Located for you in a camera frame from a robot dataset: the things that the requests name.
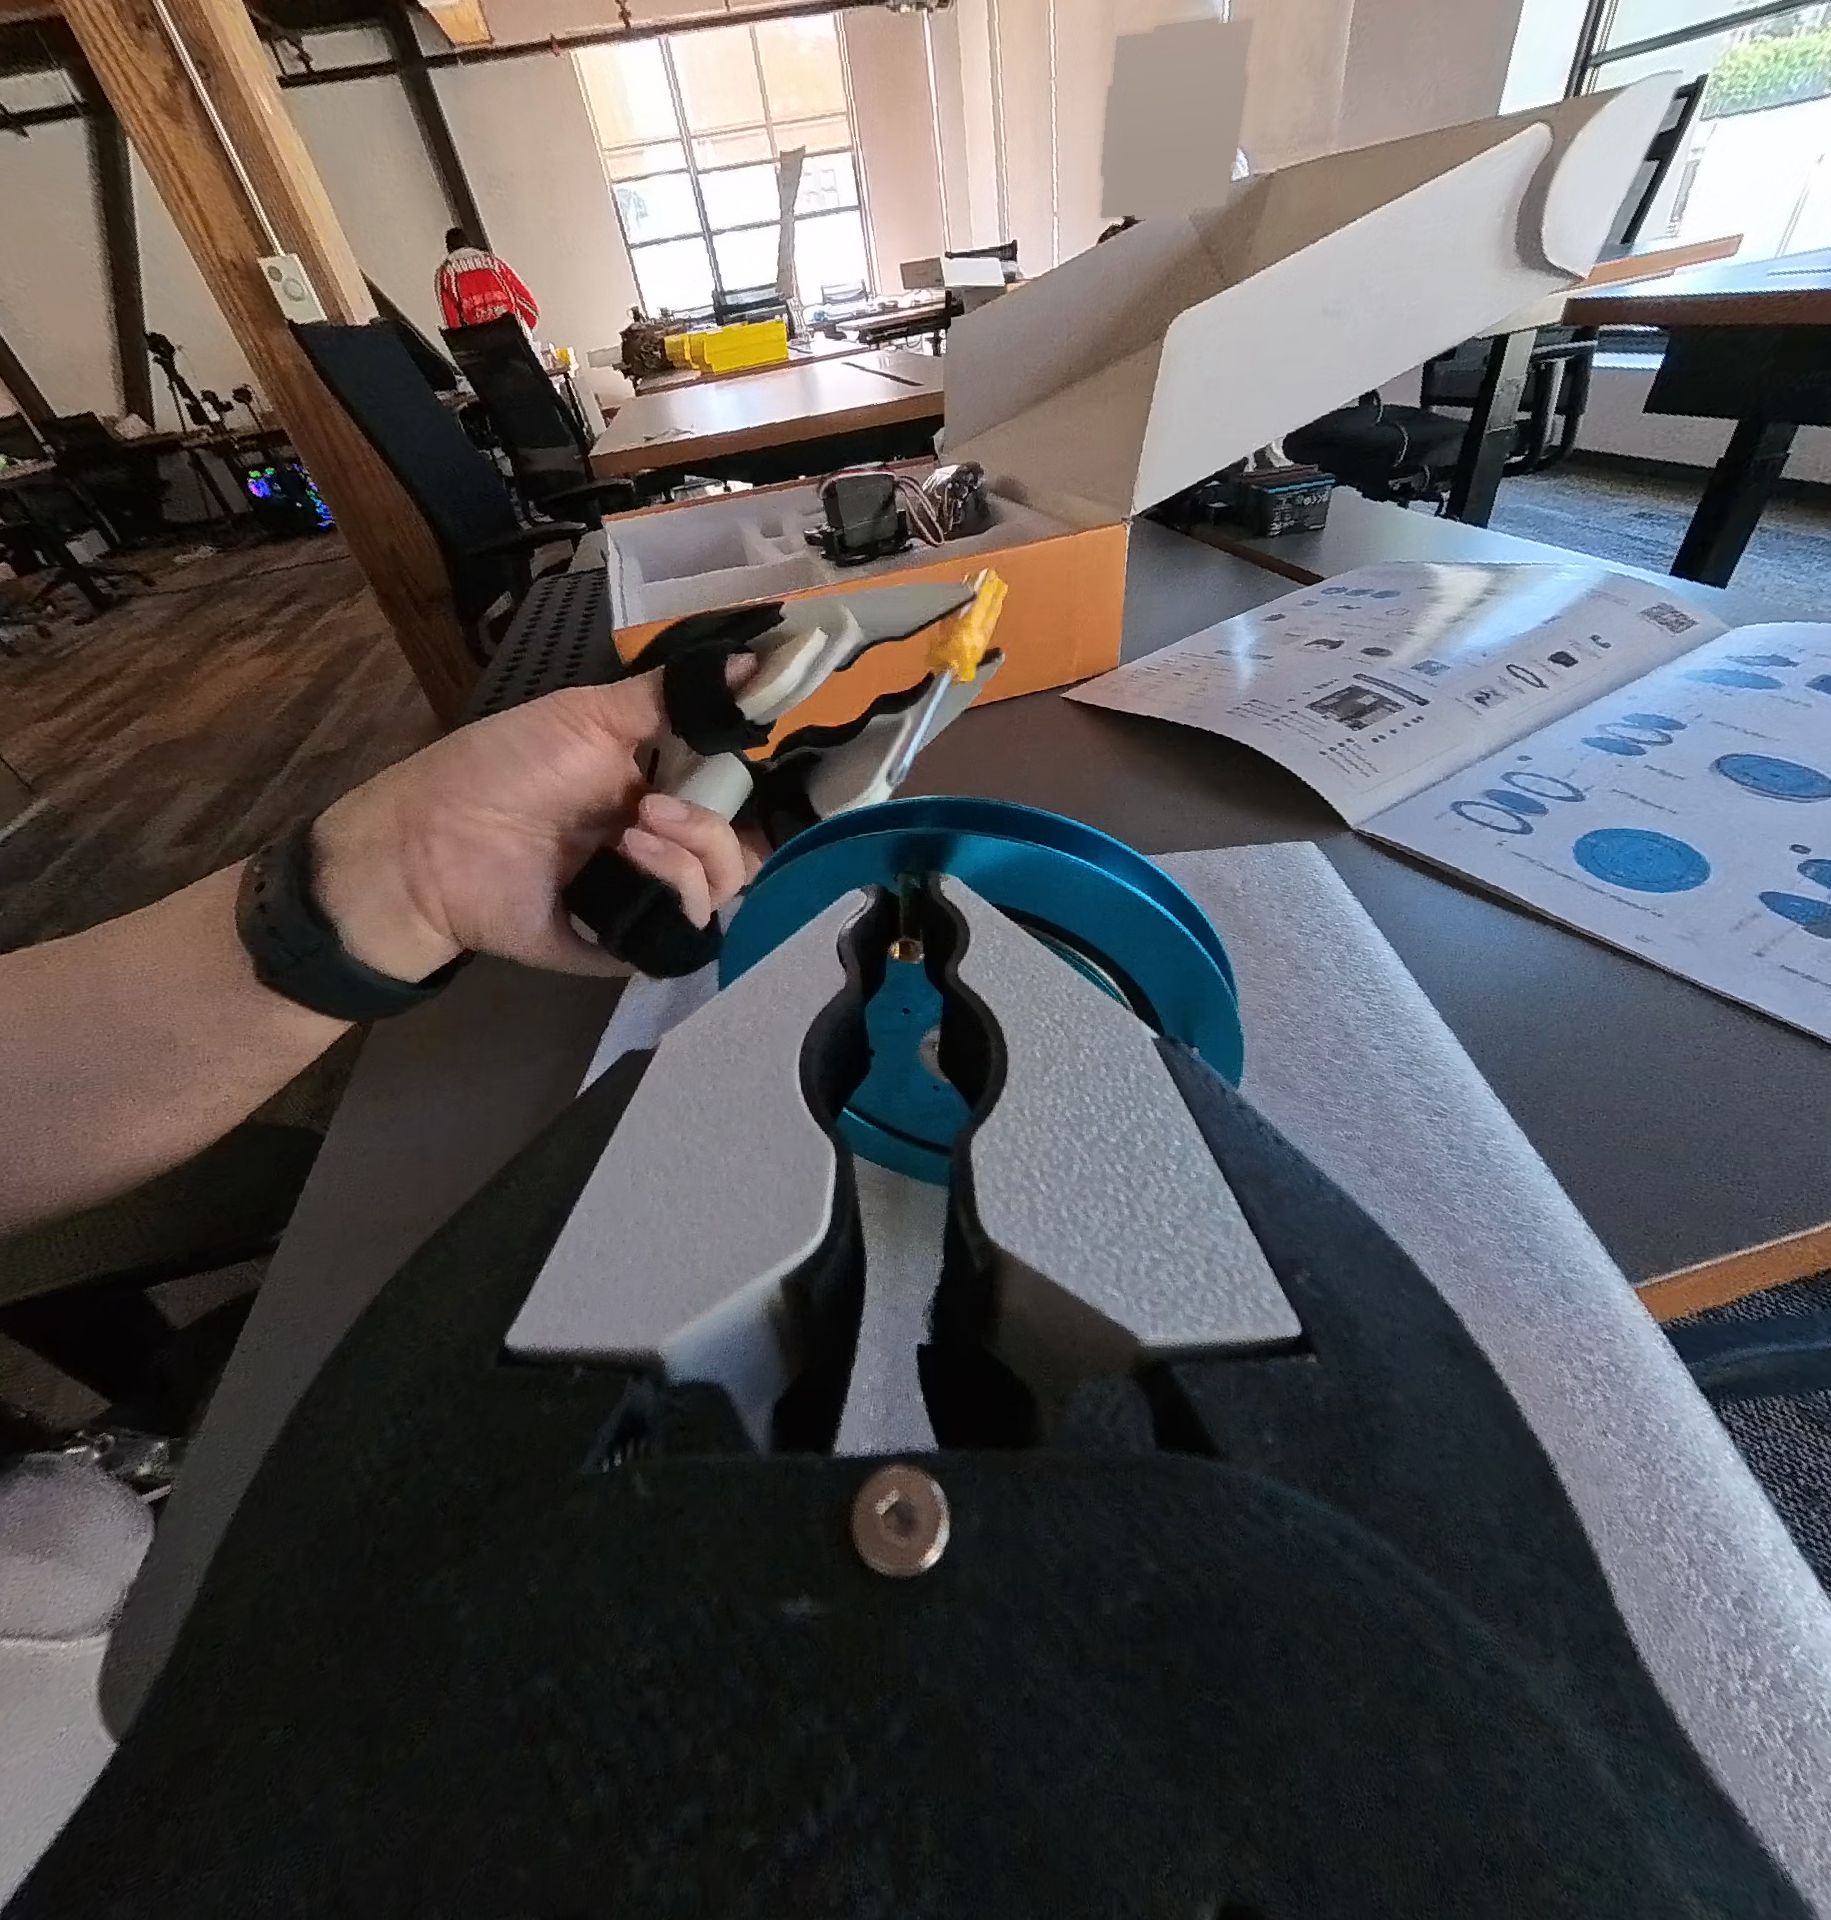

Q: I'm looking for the open instruction booklet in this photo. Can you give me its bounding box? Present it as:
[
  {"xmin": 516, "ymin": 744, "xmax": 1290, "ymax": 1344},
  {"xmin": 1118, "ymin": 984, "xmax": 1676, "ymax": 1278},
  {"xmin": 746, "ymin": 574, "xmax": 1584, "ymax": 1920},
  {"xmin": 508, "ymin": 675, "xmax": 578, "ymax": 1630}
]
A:
[{"xmin": 1062, "ymin": 563, "xmax": 1831, "ymax": 1062}]

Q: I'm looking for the dark grey desk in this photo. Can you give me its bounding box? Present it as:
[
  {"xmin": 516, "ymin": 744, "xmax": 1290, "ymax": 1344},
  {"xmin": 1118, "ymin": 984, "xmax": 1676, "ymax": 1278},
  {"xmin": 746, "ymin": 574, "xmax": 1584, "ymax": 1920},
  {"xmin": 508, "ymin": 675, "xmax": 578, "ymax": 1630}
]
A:
[{"xmin": 938, "ymin": 493, "xmax": 1831, "ymax": 1326}]

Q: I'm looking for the wood-edged black desk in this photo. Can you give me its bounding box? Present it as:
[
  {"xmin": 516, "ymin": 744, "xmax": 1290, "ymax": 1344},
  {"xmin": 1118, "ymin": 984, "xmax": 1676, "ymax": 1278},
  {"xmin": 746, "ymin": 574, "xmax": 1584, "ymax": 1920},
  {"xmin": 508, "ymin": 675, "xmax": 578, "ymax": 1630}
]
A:
[{"xmin": 1558, "ymin": 236, "xmax": 1831, "ymax": 591}]

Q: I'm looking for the black-framed grid window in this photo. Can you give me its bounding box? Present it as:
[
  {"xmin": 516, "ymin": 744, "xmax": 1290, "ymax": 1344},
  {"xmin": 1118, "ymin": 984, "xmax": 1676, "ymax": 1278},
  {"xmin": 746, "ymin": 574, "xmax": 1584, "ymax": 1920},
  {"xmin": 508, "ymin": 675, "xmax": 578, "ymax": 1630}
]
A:
[
  {"xmin": 1580, "ymin": 0, "xmax": 1831, "ymax": 260},
  {"xmin": 574, "ymin": 13, "xmax": 876, "ymax": 312}
]

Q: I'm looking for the person's left hand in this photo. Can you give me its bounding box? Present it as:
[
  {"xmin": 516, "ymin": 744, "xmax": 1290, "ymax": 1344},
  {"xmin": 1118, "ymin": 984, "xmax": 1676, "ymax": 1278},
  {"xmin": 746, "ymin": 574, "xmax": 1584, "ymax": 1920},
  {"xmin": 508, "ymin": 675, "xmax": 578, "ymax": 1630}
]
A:
[{"xmin": 312, "ymin": 673, "xmax": 770, "ymax": 981}]

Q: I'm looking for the grey work table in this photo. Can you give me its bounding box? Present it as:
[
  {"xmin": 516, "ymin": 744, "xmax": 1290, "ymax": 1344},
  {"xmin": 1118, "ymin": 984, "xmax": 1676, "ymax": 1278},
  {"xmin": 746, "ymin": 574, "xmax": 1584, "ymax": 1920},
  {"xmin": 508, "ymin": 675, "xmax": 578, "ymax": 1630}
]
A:
[{"xmin": 590, "ymin": 348, "xmax": 950, "ymax": 486}]

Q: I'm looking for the black box with blue label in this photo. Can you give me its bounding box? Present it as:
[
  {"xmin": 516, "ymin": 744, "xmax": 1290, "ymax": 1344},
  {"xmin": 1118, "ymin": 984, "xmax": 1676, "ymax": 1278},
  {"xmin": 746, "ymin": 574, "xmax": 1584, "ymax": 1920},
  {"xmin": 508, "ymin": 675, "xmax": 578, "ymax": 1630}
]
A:
[{"xmin": 1242, "ymin": 467, "xmax": 1340, "ymax": 538}]

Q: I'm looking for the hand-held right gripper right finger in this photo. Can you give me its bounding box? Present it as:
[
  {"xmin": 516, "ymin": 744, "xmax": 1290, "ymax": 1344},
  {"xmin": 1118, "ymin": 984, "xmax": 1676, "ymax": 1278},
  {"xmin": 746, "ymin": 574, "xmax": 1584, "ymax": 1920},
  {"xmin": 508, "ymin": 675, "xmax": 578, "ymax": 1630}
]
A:
[{"xmin": 920, "ymin": 883, "xmax": 1304, "ymax": 1452}]

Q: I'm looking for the black perforated board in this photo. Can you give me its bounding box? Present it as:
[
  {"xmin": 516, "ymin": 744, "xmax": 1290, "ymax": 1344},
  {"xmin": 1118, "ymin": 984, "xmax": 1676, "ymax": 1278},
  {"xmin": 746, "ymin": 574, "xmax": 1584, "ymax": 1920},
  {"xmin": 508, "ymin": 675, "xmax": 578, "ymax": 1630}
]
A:
[{"xmin": 466, "ymin": 566, "xmax": 620, "ymax": 733}]

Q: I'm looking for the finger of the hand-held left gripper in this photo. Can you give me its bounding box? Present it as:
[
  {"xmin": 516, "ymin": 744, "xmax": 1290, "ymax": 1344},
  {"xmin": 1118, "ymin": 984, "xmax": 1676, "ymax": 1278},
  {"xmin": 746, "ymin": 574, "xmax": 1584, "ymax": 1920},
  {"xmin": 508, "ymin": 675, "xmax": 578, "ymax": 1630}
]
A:
[
  {"xmin": 762, "ymin": 649, "xmax": 1010, "ymax": 846},
  {"xmin": 770, "ymin": 578, "xmax": 992, "ymax": 748}
]

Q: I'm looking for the white foam sheet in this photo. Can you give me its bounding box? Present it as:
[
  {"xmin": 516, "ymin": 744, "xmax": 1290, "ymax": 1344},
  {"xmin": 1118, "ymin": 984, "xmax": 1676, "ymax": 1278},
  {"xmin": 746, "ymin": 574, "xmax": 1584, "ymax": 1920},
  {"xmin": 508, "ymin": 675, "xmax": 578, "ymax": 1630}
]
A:
[{"xmin": 586, "ymin": 840, "xmax": 1831, "ymax": 1920}]

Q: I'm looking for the person's left forearm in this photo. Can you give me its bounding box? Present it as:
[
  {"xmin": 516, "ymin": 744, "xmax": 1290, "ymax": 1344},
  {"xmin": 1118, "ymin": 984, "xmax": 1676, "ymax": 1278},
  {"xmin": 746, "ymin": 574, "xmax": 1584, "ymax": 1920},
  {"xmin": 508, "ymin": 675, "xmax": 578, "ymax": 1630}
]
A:
[{"xmin": 0, "ymin": 897, "xmax": 366, "ymax": 1250}]

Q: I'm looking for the blue round metal base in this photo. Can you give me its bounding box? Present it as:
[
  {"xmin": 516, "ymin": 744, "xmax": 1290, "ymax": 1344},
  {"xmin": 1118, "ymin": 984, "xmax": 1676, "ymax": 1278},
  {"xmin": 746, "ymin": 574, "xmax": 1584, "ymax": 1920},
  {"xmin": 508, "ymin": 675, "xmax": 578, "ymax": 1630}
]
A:
[{"xmin": 716, "ymin": 794, "xmax": 1248, "ymax": 1191}]

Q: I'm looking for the orange cardboard box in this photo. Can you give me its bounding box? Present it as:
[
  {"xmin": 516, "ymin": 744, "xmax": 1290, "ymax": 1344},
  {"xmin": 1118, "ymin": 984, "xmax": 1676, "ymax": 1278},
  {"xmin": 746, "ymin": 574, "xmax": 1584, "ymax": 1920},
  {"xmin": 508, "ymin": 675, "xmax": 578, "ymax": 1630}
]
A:
[{"xmin": 604, "ymin": 67, "xmax": 1686, "ymax": 710}]

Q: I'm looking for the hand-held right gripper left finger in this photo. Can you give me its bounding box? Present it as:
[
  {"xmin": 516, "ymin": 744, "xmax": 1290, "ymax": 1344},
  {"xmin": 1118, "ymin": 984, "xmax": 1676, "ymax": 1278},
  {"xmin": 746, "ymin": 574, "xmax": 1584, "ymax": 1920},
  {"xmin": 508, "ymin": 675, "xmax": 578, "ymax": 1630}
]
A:
[{"xmin": 504, "ymin": 885, "xmax": 894, "ymax": 1452}]

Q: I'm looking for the black servo motor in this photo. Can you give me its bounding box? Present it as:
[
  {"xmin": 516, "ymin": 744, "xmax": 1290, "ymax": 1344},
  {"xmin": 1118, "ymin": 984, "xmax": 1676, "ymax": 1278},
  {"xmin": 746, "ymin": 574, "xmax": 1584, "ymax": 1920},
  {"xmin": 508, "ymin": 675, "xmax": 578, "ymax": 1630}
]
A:
[{"xmin": 808, "ymin": 468, "xmax": 912, "ymax": 569}]

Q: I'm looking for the wooden pillar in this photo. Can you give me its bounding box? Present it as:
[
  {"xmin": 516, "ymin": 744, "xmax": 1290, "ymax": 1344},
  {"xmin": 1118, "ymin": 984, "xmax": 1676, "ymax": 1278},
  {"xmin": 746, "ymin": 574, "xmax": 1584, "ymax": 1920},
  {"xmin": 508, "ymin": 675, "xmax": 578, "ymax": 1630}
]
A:
[{"xmin": 59, "ymin": 0, "xmax": 486, "ymax": 726}]

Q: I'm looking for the black high-back chair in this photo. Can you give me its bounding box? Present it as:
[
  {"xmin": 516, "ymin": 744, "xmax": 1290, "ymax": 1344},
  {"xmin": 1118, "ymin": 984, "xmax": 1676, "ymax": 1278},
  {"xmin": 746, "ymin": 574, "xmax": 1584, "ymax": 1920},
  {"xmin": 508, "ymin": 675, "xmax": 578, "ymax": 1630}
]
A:
[
  {"xmin": 440, "ymin": 319, "xmax": 636, "ymax": 523},
  {"xmin": 290, "ymin": 314, "xmax": 590, "ymax": 667}
]

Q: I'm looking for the stack of yellow bins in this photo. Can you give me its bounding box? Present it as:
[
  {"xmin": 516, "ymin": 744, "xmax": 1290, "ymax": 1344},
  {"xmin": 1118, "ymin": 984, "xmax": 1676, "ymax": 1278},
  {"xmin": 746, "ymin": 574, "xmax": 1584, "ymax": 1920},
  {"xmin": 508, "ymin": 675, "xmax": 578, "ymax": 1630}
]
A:
[{"xmin": 660, "ymin": 319, "xmax": 792, "ymax": 376}]

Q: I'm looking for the black wristband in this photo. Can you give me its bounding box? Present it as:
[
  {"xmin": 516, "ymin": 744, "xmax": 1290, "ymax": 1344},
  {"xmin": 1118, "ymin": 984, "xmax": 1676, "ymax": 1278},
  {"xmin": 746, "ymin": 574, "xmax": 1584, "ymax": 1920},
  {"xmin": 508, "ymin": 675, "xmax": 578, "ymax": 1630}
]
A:
[{"xmin": 234, "ymin": 819, "xmax": 476, "ymax": 1027}]

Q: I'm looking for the orange-handled screwdriver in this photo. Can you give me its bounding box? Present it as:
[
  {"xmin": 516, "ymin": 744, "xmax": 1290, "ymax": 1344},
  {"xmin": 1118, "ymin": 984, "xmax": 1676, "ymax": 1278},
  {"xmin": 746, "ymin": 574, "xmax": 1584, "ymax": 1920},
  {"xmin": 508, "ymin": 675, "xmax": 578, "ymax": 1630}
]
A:
[{"xmin": 888, "ymin": 566, "xmax": 1010, "ymax": 786}]

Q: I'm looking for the black office chair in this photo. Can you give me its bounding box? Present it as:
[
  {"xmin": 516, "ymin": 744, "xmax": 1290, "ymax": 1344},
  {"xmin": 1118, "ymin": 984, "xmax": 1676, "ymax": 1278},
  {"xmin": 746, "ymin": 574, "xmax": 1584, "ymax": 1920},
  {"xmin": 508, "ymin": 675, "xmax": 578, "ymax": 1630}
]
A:
[{"xmin": 1288, "ymin": 323, "xmax": 1602, "ymax": 509}]

